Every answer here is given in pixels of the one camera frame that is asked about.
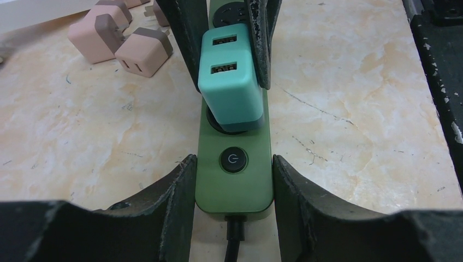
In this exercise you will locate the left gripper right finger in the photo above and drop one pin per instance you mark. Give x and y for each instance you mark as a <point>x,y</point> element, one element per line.
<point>316,225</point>

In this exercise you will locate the pink plug green strip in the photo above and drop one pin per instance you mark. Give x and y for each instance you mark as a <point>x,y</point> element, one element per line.
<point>97,39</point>
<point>144,51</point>
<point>118,10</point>

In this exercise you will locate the white usb power strip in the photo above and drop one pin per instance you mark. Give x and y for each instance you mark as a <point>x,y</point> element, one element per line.
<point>23,13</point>

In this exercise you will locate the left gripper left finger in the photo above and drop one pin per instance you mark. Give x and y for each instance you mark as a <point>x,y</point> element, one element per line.
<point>154,224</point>

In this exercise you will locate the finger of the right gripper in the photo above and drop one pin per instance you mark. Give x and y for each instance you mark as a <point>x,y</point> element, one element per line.
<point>188,21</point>
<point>261,20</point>

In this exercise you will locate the teal plug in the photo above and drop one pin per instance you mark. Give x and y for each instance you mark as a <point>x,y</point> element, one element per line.
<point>227,79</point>

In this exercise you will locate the green long power strip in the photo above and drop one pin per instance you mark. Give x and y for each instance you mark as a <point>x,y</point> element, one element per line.
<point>234,168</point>

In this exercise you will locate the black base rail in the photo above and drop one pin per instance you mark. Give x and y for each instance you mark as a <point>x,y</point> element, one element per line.
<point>437,31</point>

